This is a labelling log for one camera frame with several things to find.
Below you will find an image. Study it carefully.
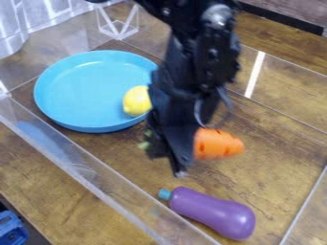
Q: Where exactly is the orange toy carrot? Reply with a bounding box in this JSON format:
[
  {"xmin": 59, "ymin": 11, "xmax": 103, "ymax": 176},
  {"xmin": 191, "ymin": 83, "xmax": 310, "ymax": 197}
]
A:
[{"xmin": 137, "ymin": 127, "xmax": 247, "ymax": 161}]

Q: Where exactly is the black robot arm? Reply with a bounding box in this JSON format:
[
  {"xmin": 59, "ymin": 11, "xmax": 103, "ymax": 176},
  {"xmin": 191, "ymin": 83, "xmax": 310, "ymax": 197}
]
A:
[{"xmin": 135, "ymin": 0, "xmax": 242, "ymax": 176}]

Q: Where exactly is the clear acrylic enclosure wall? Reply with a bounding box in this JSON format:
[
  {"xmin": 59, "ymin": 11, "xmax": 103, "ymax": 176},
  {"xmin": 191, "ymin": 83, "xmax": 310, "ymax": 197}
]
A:
[{"xmin": 0, "ymin": 0, "xmax": 327, "ymax": 245}]

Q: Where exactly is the blue plastic plate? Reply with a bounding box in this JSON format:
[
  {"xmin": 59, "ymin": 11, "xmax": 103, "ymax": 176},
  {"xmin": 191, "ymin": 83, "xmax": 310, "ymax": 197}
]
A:
[{"xmin": 34, "ymin": 50, "xmax": 158, "ymax": 133}]

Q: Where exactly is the black bar in background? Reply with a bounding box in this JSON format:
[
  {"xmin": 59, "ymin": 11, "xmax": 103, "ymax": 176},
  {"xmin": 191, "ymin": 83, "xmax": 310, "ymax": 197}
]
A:
[{"xmin": 239, "ymin": 0, "xmax": 325, "ymax": 36}]

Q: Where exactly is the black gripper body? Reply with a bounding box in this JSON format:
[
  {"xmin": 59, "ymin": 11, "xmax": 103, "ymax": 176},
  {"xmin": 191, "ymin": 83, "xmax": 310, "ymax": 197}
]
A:
[{"xmin": 145, "ymin": 68, "xmax": 223, "ymax": 168}]

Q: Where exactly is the white curtain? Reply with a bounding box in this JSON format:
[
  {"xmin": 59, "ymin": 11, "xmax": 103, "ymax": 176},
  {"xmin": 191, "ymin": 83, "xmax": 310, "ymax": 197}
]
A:
[{"xmin": 0, "ymin": 0, "xmax": 121, "ymax": 60}]

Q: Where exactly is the purple toy eggplant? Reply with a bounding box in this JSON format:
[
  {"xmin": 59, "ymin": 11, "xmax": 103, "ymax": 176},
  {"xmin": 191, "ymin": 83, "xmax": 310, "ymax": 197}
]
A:
[{"xmin": 159, "ymin": 187, "xmax": 256, "ymax": 241}]

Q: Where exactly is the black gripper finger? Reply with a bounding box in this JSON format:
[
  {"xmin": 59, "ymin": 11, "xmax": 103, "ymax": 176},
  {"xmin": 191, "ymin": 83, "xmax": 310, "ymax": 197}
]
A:
[
  {"xmin": 165, "ymin": 140, "xmax": 197, "ymax": 178},
  {"xmin": 145, "ymin": 116, "xmax": 169, "ymax": 159}
]

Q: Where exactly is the yellow toy lemon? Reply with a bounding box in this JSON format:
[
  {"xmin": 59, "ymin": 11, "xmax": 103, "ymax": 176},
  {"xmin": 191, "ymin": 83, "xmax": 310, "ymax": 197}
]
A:
[{"xmin": 123, "ymin": 85, "xmax": 153, "ymax": 117}]

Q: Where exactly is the blue object at corner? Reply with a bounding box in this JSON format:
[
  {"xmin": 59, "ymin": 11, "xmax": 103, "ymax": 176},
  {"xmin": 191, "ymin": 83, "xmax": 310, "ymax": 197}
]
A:
[{"xmin": 0, "ymin": 211, "xmax": 30, "ymax": 245}]

